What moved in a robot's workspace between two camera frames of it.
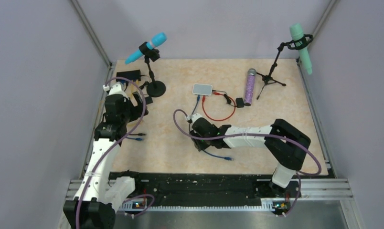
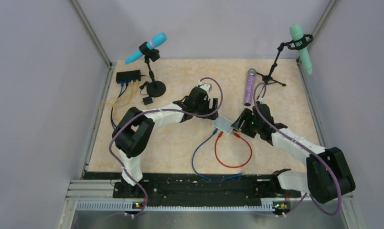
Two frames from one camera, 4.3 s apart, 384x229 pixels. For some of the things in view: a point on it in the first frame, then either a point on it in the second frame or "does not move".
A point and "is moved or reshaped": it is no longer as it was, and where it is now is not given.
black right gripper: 199,145 to 246,115
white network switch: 202,89 is moved or reshaped
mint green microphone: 296,30 does not move
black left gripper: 137,110 to 213,105
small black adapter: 148,100 does not move
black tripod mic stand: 297,44 does not move
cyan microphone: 157,40 does not move
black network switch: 133,75 does not move
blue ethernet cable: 227,158 to 193,155
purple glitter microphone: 250,86 does not move
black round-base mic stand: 155,88 does not move
